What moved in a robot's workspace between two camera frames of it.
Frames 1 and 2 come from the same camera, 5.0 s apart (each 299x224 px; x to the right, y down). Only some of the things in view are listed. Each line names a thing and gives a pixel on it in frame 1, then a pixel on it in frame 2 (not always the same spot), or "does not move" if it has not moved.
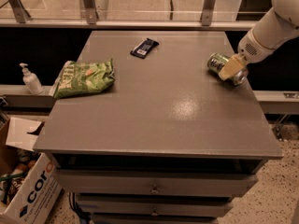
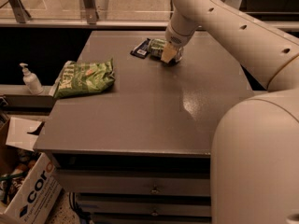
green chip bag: (83, 77) does not move
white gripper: (251, 50) → (176, 39)
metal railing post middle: (90, 3) does not move
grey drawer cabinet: (165, 142) does not move
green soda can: (216, 62) → (156, 48)
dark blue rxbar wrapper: (141, 49) does not move
